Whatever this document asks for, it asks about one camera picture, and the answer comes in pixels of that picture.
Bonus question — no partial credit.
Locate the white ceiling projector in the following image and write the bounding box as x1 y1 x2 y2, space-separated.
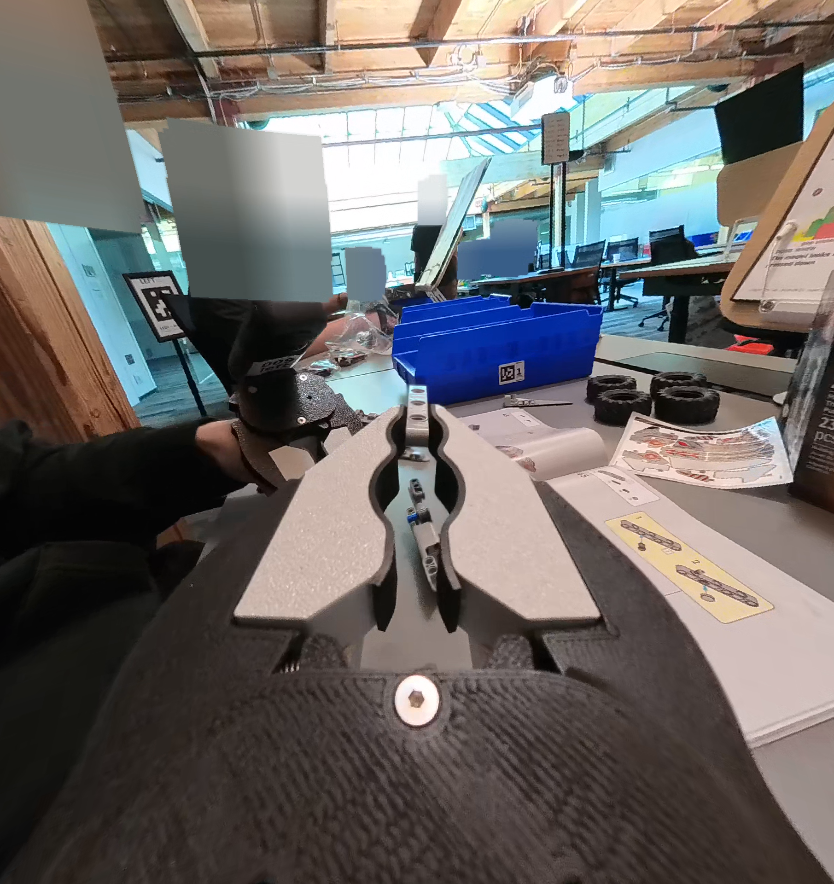
512 75 573 117

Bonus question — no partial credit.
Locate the floor sign with square tag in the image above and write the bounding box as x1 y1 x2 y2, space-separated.
123 271 208 417

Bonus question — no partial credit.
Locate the blue plastic bin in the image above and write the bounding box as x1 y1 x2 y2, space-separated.
391 295 605 407

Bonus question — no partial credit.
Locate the person's left hand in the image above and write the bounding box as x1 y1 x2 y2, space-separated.
196 419 280 497

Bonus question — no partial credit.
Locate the toy sticker sheet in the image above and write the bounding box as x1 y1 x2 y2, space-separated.
608 412 795 490

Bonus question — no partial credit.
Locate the tall sign on pole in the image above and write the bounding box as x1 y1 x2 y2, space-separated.
541 112 572 305

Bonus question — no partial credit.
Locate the tilted white board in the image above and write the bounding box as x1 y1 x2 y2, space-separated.
415 157 492 292

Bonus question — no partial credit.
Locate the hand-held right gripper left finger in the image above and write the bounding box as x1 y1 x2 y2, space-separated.
233 406 405 667

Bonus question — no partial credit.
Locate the wooden sheet stand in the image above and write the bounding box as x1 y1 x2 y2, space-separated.
719 83 834 334

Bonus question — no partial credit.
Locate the black office chair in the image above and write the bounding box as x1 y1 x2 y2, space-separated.
648 224 688 270

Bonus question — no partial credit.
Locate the grey toy beam with holes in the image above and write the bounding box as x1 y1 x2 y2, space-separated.
406 384 432 463

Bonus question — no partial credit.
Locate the open instruction booklet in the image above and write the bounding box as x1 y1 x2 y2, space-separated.
451 406 834 749

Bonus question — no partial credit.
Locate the toy set box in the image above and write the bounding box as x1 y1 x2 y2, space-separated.
786 270 834 516

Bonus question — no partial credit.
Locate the wooden pillar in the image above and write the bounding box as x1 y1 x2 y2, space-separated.
0 214 141 443

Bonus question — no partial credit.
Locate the background wooden desk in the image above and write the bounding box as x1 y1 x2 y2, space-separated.
617 252 739 344
472 266 599 305

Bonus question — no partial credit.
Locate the grey desk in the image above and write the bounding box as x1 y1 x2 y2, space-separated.
157 331 834 884

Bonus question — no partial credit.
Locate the person's left forearm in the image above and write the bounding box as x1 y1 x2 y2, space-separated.
0 413 233 550

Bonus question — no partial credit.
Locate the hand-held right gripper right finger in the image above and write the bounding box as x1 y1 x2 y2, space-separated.
427 406 603 665

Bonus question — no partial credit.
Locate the person's black sweatshirt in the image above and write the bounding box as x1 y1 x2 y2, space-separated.
0 539 207 884

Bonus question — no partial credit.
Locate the clear plastic bag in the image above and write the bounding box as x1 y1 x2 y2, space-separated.
330 309 398 367

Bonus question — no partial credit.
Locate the black monitor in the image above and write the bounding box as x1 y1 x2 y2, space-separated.
715 64 805 165

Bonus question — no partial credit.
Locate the grey toy beam assembly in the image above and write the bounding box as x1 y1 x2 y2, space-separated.
407 478 443 592

